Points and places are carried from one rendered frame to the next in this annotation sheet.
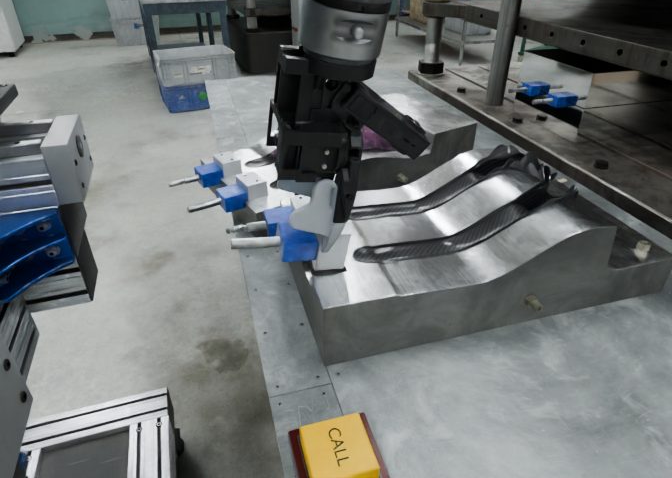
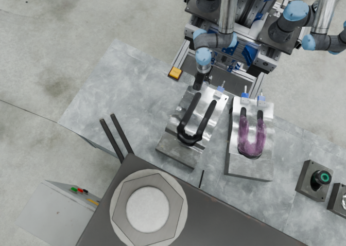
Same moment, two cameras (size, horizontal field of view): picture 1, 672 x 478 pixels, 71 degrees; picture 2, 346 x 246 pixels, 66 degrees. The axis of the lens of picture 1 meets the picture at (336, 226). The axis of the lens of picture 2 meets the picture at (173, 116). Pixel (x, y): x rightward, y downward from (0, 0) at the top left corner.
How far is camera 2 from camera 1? 155 cm
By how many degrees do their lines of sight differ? 69
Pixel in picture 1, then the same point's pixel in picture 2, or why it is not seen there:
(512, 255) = (177, 111)
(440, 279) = (184, 99)
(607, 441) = (150, 104)
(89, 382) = (282, 108)
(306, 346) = not seen: hidden behind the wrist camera
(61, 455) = (248, 86)
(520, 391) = (163, 103)
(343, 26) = not seen: hidden behind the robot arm
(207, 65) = not seen: outside the picture
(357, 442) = (174, 73)
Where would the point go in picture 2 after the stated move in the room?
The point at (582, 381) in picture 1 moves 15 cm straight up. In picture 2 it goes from (157, 112) to (157, 104)
